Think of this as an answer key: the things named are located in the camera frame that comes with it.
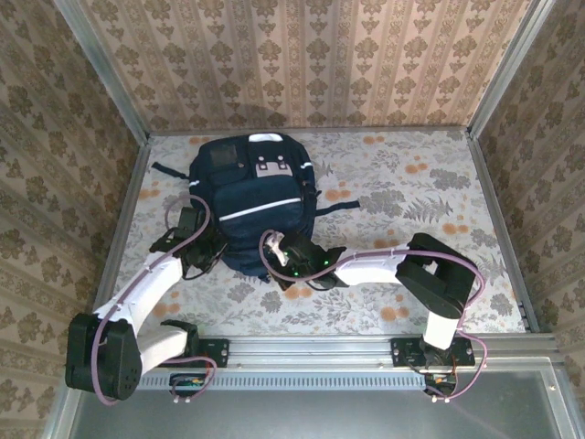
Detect navy blue backpack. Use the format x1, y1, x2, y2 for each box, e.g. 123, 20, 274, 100
150, 131, 363, 285

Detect black controller board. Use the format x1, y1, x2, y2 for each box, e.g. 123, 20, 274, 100
422, 370, 459, 397
167, 372, 207, 398

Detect grey metal sheet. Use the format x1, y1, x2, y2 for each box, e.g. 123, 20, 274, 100
40, 365, 585, 439

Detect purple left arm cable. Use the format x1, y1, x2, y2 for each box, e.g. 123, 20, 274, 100
92, 193, 217, 408

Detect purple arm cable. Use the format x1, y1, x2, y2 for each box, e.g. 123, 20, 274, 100
259, 228, 488, 404
92, 193, 217, 408

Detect aluminium table side rail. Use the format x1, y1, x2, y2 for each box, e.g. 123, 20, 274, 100
465, 130, 543, 333
86, 136, 152, 337

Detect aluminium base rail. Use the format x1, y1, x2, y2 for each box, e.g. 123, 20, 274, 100
66, 332, 562, 372

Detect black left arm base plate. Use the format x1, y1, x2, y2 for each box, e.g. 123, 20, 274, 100
194, 337, 231, 369

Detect grey slotted cable duct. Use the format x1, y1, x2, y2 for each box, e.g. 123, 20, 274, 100
136, 369, 433, 391

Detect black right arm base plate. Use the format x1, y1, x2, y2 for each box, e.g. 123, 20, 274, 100
390, 337, 477, 369

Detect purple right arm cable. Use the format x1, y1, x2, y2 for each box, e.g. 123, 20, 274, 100
259, 228, 488, 404

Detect aluminium corner post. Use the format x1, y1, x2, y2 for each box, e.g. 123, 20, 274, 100
466, 0, 557, 138
53, 0, 151, 145

